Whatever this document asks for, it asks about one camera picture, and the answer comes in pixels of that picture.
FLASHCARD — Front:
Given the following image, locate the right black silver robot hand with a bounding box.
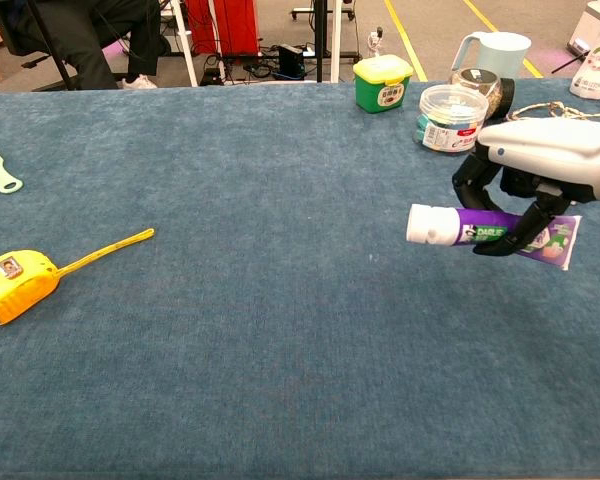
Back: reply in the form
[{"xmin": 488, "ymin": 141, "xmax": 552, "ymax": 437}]
[{"xmin": 451, "ymin": 118, "xmax": 600, "ymax": 257}]

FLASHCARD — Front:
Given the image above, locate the purple toothpaste tube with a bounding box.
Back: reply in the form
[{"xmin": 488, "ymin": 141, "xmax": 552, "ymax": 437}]
[{"xmin": 405, "ymin": 203, "xmax": 583, "ymax": 272}]

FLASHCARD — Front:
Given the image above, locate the drink bottle yellow cap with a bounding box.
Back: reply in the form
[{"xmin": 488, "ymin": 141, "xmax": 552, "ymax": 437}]
[{"xmin": 568, "ymin": 0, "xmax": 600, "ymax": 100}]

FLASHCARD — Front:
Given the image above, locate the glass jar black lid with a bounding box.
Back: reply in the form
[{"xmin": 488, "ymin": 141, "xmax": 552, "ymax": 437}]
[{"xmin": 449, "ymin": 68, "xmax": 516, "ymax": 121}]

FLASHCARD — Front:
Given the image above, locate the clear tub of clips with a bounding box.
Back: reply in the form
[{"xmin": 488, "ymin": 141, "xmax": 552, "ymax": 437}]
[{"xmin": 412, "ymin": 83, "xmax": 490, "ymax": 154}]

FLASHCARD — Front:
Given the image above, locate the light blue plastic pitcher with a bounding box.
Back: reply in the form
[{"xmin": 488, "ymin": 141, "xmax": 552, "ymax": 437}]
[{"xmin": 450, "ymin": 31, "xmax": 532, "ymax": 81}]

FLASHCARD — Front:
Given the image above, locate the green container yellow lid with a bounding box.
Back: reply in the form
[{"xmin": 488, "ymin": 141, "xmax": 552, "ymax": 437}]
[{"xmin": 352, "ymin": 54, "xmax": 414, "ymax": 115}]

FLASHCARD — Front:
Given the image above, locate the black tripod stand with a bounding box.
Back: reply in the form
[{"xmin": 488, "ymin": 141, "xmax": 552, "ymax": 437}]
[{"xmin": 312, "ymin": 0, "xmax": 331, "ymax": 84}]

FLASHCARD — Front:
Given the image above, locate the black box on floor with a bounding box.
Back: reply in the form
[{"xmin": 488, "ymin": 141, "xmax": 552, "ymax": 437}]
[{"xmin": 278, "ymin": 43, "xmax": 306, "ymax": 79}]

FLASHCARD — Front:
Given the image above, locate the blue carpet table mat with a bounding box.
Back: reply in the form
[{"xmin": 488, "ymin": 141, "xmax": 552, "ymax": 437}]
[{"xmin": 0, "ymin": 77, "xmax": 600, "ymax": 480}]

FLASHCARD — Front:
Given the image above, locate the red cabinet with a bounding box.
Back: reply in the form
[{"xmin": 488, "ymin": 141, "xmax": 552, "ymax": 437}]
[{"xmin": 184, "ymin": 0, "xmax": 260, "ymax": 56}]

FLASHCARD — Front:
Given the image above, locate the white sneaker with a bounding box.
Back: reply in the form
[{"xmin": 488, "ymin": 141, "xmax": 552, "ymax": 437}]
[{"xmin": 121, "ymin": 73, "xmax": 159, "ymax": 90}]

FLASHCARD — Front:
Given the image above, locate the person's black trouser leg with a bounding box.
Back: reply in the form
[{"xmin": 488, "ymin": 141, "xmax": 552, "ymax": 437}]
[{"xmin": 0, "ymin": 0, "xmax": 162, "ymax": 91}]

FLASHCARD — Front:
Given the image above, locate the person's leg white shoe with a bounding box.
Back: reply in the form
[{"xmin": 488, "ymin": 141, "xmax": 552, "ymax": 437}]
[{"xmin": 27, "ymin": 0, "xmax": 76, "ymax": 91}]

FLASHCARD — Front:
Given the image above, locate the yellow tape measure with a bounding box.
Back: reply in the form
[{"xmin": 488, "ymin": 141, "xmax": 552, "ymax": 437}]
[{"xmin": 0, "ymin": 228, "xmax": 156, "ymax": 327}]

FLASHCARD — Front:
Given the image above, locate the braided beige rope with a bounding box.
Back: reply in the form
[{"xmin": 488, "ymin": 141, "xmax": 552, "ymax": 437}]
[{"xmin": 506, "ymin": 101, "xmax": 600, "ymax": 123}]

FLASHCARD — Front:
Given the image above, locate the white upright post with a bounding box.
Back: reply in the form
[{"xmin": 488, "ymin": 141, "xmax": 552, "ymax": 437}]
[{"xmin": 329, "ymin": 0, "xmax": 343, "ymax": 84}]

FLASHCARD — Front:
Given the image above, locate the white slanted frame leg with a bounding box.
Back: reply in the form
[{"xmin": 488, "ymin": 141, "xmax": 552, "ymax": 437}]
[{"xmin": 167, "ymin": 0, "xmax": 200, "ymax": 88}]

